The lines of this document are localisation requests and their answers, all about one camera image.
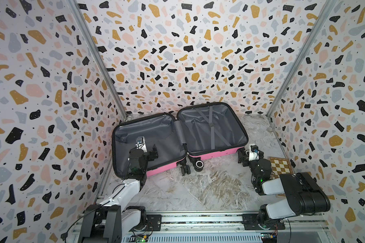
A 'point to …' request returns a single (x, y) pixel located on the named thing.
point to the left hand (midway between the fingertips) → (147, 145)
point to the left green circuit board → (139, 238)
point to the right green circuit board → (269, 237)
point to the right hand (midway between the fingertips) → (249, 149)
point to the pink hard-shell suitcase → (197, 130)
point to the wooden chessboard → (280, 166)
